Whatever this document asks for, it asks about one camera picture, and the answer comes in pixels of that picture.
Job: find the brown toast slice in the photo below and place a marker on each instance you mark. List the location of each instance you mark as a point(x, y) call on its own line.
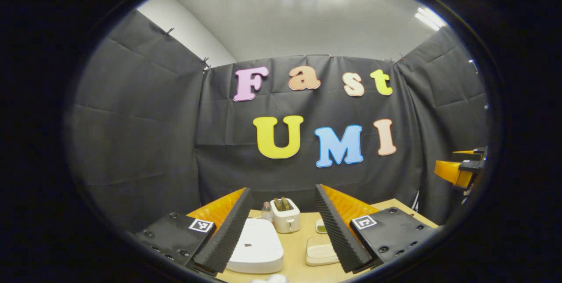
point(286, 204)
point(278, 205)

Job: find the white divided dish with rice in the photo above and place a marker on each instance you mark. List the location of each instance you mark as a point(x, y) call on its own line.
point(321, 228)

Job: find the cream rectangular tray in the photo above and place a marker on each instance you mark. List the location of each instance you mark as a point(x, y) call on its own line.
point(320, 252)

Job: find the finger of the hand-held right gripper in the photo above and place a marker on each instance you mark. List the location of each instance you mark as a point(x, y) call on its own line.
point(452, 173)
point(472, 155)

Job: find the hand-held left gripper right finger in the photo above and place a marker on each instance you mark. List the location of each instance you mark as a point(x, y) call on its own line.
point(336, 230)

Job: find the black backdrop cloth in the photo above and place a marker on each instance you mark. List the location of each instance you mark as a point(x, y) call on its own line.
point(153, 134)

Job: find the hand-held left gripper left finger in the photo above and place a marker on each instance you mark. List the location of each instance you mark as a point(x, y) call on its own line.
point(228, 234)

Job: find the small ceiling light panel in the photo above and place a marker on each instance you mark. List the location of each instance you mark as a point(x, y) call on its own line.
point(430, 19)

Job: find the clear bottle with red label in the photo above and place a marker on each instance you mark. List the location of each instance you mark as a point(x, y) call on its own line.
point(266, 213)

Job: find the white rice cooker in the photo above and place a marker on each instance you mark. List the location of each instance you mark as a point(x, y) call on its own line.
point(259, 248)

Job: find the white toaster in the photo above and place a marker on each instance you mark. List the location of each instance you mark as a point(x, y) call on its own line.
point(286, 221)

